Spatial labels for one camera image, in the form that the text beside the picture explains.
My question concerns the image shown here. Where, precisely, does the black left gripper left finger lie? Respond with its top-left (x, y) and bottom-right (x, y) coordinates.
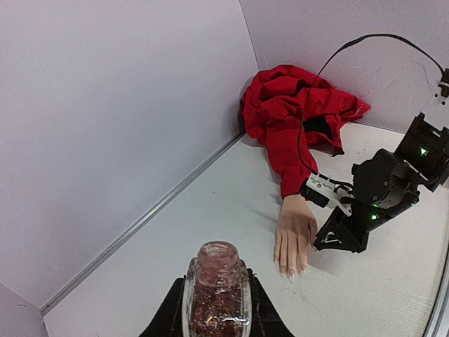
top-left (140, 278), bottom-right (185, 337)

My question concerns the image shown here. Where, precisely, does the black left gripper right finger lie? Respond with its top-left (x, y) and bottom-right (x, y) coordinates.
top-left (247, 268), bottom-right (294, 337)

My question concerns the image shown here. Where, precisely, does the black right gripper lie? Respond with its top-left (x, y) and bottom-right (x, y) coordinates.
top-left (313, 149), bottom-right (420, 253)

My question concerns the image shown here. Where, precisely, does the nail polish bottle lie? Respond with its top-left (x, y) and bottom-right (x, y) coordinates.
top-left (182, 241), bottom-right (252, 337)

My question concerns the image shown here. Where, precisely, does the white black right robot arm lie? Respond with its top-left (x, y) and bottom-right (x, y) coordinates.
top-left (303, 112), bottom-right (448, 253)

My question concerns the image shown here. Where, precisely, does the mannequin hand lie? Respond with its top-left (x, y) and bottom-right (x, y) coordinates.
top-left (274, 194), bottom-right (318, 283)

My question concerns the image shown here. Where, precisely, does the red dress cloth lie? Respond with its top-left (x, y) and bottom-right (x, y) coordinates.
top-left (240, 65), bottom-right (371, 197)

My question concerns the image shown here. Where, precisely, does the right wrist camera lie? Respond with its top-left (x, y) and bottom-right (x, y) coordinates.
top-left (300, 173), bottom-right (353, 216)

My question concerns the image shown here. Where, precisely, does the aluminium table edge rail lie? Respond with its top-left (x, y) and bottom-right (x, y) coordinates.
top-left (40, 131), bottom-right (246, 317)

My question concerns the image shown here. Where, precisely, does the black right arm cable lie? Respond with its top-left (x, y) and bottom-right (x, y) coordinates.
top-left (296, 33), bottom-right (445, 175)

